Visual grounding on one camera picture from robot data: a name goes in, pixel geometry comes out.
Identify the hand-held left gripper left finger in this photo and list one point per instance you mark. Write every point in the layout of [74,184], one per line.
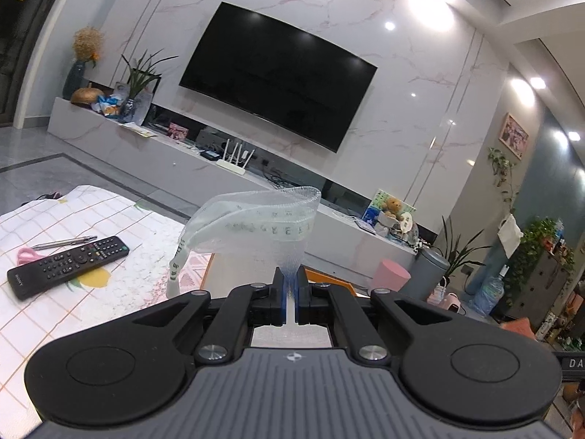
[285,295]

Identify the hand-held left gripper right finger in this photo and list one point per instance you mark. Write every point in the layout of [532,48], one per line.
[298,295]

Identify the orange cardboard box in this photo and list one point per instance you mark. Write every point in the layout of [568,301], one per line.
[330,278]

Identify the white mesh net bag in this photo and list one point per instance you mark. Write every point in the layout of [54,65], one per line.
[256,224]

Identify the grey drawer cabinet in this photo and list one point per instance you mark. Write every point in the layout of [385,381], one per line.
[544,292]

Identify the pink bin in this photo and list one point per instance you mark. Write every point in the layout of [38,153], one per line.
[390,276]

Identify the blue box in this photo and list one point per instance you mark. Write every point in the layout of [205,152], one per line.
[370,218]

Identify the large blue water bottle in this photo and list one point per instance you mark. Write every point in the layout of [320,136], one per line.
[488,295]

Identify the green picture card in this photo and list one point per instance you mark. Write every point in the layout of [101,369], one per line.
[375,199]

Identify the bushy green vine plant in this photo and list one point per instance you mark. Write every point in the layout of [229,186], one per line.
[534,247]

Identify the white round fan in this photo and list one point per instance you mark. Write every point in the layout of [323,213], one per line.
[407,227]

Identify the grey trash bin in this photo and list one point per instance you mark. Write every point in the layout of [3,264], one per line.
[425,274]

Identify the brown teddy bear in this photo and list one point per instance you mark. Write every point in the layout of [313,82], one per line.
[393,206]

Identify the white router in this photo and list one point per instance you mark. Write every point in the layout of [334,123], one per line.
[232,167]

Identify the pink small appliance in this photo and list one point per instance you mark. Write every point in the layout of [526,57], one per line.
[445,302]

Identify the white tote bag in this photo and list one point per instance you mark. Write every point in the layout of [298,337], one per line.
[509,234]

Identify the potted long-leaf plant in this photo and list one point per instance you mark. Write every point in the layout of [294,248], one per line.
[464,251]

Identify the black set-top box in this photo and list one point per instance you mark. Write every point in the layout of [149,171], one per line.
[210,154]

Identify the pink box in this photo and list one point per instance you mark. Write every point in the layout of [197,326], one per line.
[178,131]

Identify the white marble television cabinet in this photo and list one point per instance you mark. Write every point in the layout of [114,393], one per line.
[137,151]

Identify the hanging vine plant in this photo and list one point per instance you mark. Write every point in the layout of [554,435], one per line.
[502,169]

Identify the black remote control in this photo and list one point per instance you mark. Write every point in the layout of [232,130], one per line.
[68,266]

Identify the yellow green booklet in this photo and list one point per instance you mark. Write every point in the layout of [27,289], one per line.
[139,130]

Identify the silver pen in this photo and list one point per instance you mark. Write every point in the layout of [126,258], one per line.
[64,242]

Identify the white gift bag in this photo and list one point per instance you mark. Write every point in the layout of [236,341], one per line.
[145,100]

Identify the glass vase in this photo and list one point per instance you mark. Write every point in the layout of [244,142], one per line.
[129,109]

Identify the white checked tablecloth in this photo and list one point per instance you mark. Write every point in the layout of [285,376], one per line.
[45,338]

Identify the heap of snack packets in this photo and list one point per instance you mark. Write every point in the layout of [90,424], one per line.
[107,105]

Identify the green long-leaf plant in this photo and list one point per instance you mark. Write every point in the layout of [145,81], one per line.
[144,75]

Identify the brown round bowl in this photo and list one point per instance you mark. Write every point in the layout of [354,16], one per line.
[87,96]

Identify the dark blue vase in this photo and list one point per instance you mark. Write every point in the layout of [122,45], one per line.
[73,80]

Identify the glass sliding door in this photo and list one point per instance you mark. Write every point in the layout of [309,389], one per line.
[23,45]

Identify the wall socket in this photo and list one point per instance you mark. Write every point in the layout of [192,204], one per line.
[468,270]

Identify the black wall television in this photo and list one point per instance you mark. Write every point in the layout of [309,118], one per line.
[274,77]

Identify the framed wall picture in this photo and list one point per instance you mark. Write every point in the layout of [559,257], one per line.
[513,136]

